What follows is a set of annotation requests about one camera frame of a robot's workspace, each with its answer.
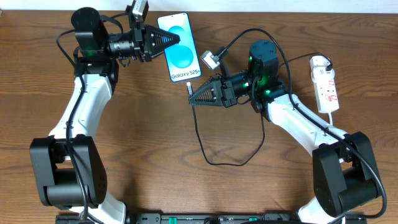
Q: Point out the blue Galaxy smartphone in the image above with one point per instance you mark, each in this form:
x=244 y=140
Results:
x=182 y=59

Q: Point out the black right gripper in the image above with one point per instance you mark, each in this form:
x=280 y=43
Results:
x=227 y=93

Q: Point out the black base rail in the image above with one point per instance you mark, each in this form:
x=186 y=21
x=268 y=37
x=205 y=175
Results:
x=156 y=218

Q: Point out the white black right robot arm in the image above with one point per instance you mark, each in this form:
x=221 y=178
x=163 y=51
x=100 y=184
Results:
x=345 y=173

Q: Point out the white usb charger adapter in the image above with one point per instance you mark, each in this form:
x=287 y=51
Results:
x=321 y=69

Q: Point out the white power strip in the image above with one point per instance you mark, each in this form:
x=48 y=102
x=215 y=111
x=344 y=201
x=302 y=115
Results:
x=325 y=90

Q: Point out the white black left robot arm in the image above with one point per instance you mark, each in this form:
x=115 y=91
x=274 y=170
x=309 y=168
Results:
x=68 y=170

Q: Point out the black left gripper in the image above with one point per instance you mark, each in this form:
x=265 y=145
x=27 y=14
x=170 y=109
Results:
x=140 y=42

